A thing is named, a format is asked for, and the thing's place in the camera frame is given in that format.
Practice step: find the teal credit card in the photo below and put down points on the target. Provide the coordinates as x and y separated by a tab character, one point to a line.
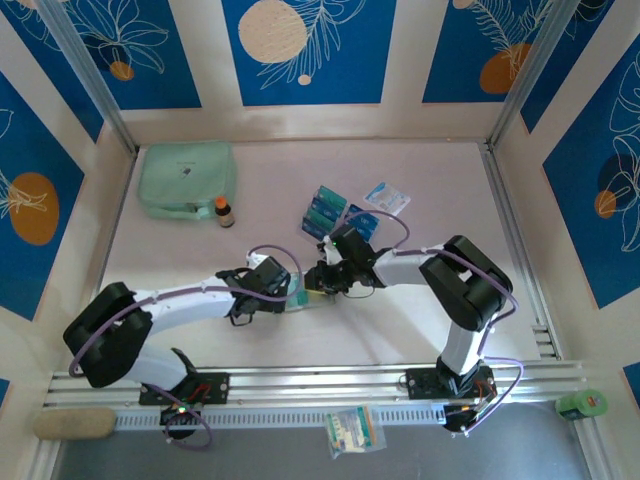
319	218
332	195
297	297

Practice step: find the blue credit card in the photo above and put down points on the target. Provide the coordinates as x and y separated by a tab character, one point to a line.
361	229
325	206
372	220

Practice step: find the blue tissue packets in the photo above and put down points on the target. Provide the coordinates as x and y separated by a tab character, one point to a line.
345	215

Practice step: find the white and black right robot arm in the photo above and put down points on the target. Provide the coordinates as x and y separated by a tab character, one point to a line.
400	272

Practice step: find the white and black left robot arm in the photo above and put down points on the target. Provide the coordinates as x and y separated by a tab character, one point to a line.
190	307

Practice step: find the white and blue gauze packet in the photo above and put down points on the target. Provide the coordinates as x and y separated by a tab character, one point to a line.
387	200

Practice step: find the brown bottle with orange cap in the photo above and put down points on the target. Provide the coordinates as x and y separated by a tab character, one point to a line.
225	215

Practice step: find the clear plastic bag of supplies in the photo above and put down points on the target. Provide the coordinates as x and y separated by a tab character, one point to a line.
355	430

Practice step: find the mint green zip pouch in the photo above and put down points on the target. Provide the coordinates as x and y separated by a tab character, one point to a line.
185	175

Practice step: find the beige foam pad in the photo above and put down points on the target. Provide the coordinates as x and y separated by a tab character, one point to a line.
75	424

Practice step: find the green tape roll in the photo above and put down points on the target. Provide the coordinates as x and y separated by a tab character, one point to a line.
582	404

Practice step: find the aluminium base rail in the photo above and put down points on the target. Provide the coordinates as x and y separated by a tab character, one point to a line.
320	382

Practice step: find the aluminium table side rail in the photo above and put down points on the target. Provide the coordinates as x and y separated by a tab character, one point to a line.
512	225

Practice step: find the aluminium frame post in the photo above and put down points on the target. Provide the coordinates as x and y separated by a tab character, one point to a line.
529	75
91	75

